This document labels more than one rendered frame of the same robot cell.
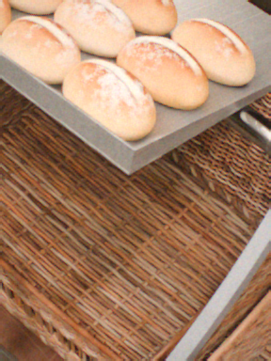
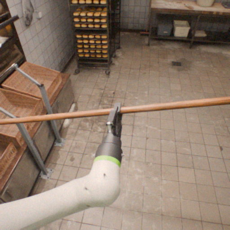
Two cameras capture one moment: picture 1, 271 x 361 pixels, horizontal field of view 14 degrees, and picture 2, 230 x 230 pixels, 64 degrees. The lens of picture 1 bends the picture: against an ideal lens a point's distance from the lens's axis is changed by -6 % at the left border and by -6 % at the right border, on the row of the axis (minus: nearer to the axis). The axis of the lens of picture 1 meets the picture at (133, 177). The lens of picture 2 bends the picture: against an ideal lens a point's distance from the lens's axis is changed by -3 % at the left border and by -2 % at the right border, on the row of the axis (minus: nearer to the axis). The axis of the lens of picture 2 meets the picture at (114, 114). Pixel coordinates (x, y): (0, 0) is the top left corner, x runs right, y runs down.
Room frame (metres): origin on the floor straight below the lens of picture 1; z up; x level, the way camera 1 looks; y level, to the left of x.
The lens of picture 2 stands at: (0.44, 1.34, 2.06)
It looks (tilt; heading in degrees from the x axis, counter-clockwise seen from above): 44 degrees down; 235
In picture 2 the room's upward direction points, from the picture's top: straight up
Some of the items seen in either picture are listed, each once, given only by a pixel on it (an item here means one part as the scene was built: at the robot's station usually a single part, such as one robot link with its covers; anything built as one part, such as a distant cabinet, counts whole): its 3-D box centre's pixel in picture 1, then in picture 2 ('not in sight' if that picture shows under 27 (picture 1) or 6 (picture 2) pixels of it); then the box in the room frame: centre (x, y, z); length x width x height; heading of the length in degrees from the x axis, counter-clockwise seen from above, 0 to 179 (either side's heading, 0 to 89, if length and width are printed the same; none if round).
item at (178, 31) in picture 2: not in sight; (180, 28); (-3.73, -1.72, 0.35); 0.50 x 0.36 x 0.24; 48
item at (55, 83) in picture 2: not in sight; (34, 82); (0.17, -0.83, 0.72); 0.56 x 0.49 x 0.28; 45
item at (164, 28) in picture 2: not in sight; (164, 27); (-3.43, -2.01, 0.35); 0.50 x 0.36 x 0.24; 46
